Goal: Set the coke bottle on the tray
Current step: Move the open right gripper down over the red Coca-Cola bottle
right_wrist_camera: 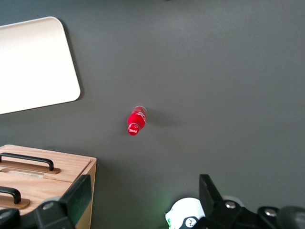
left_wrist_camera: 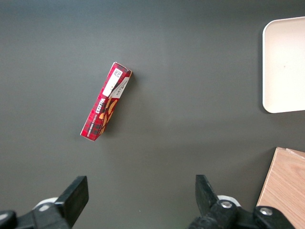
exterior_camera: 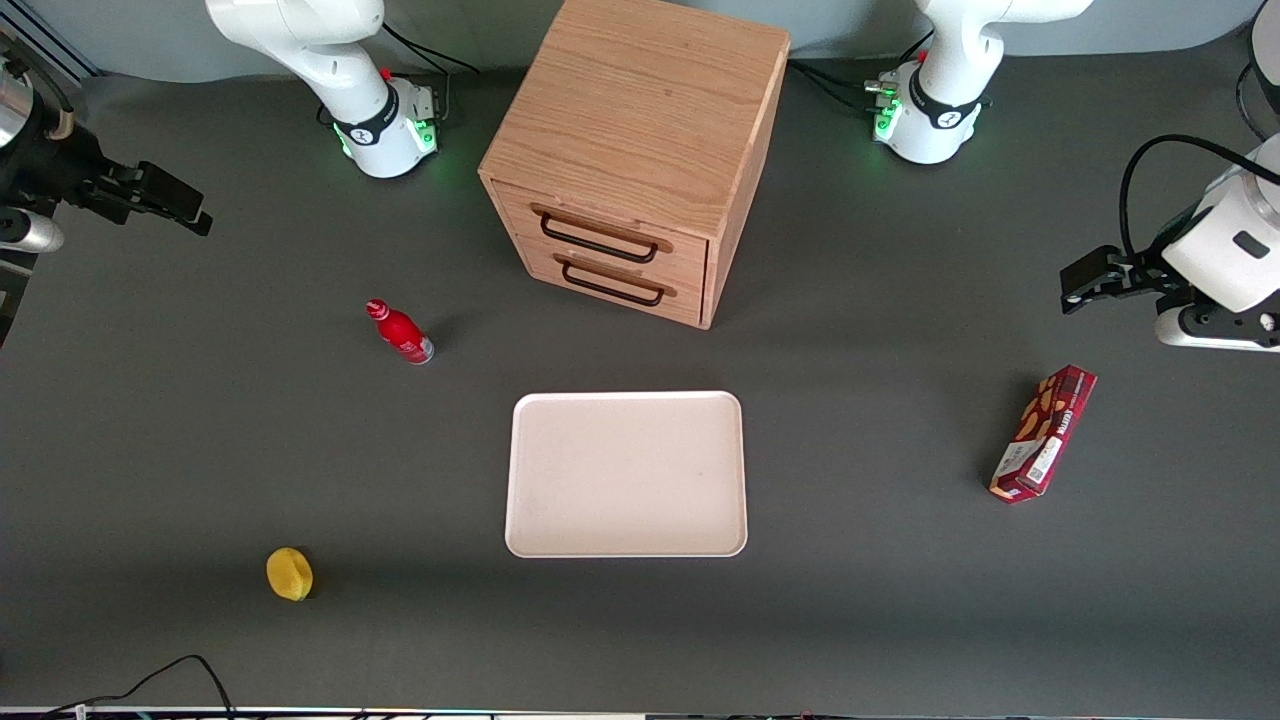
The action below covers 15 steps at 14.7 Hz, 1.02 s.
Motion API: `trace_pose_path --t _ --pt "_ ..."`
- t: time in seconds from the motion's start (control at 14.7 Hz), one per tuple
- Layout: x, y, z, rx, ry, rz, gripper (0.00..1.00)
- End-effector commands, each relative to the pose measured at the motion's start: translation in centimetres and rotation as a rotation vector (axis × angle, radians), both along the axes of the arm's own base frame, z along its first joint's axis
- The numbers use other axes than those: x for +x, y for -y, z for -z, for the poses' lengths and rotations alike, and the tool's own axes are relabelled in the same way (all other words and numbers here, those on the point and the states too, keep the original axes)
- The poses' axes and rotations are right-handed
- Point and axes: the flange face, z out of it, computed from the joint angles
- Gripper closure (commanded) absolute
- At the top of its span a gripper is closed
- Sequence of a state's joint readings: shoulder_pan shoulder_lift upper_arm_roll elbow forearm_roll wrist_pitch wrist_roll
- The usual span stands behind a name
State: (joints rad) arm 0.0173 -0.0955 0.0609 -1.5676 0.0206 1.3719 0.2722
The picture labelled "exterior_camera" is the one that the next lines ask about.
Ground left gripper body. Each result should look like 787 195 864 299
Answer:
1120 175 1280 315

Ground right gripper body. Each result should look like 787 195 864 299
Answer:
0 98 141 213

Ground red coke bottle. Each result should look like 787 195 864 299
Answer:
366 298 436 366

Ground cream rectangular tray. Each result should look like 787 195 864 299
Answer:
504 391 750 559

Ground red snack box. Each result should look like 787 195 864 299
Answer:
988 364 1099 506

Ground yellow lemon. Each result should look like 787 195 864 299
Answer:
265 546 315 603

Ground wooden drawer front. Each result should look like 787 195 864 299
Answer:
493 182 710 293
514 236 707 328

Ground wooden drawer cabinet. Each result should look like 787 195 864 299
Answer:
477 0 792 332

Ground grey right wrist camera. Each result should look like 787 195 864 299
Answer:
0 208 67 254

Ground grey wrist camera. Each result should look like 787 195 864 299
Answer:
1155 298 1280 353
0 208 67 254

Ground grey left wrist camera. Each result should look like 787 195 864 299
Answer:
1155 298 1280 353

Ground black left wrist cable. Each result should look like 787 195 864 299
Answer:
1118 134 1280 263

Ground black right arm base cables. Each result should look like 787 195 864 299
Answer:
380 20 483 126

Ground black arm base cables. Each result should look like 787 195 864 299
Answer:
788 28 936 113
380 20 483 126

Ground black left arm base cables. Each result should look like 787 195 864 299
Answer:
788 28 936 113

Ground black metal drawer handle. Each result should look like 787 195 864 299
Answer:
552 253 678 308
530 203 674 265

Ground black cable at table edge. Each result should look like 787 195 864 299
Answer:
40 654 237 720

